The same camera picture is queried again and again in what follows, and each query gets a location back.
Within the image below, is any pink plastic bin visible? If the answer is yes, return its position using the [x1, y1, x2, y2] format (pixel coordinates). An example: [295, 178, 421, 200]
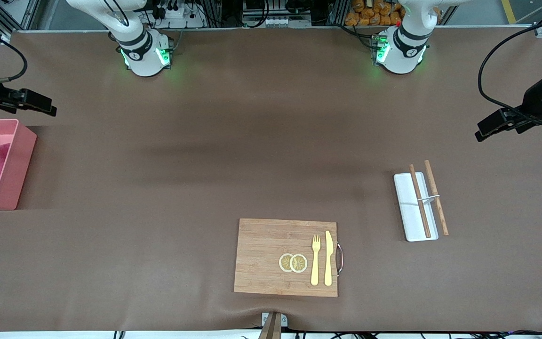
[0, 119, 37, 211]

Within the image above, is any white rectangular tray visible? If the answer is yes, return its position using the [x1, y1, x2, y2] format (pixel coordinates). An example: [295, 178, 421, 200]
[393, 172, 439, 242]

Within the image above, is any orange packets pile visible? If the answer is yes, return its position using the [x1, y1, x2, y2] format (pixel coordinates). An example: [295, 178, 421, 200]
[345, 0, 406, 26]

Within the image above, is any white power strip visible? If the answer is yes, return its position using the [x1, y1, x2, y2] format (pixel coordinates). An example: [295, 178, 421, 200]
[151, 0, 206, 29]

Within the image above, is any yellow plastic knife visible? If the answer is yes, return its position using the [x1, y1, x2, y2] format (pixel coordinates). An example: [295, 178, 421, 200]
[324, 230, 334, 287]

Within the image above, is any yellow plastic fork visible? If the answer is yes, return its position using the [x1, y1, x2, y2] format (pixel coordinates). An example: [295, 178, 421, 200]
[311, 234, 322, 286]

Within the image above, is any black cable with grey connector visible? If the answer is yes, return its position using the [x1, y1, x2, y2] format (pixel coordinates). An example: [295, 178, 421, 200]
[103, 0, 128, 24]

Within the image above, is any black floor cable bundle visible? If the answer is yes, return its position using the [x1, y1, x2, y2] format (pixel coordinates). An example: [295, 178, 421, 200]
[469, 331, 542, 339]

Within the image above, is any bamboo cutting board with handle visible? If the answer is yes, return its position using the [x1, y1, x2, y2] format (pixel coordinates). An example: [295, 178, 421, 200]
[233, 218, 344, 298]

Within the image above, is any grey metal mount bracket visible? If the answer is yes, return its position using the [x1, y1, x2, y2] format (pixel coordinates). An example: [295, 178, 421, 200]
[261, 312, 288, 329]

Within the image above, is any brown mount pole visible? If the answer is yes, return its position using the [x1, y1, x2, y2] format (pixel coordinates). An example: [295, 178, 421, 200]
[258, 313, 282, 339]

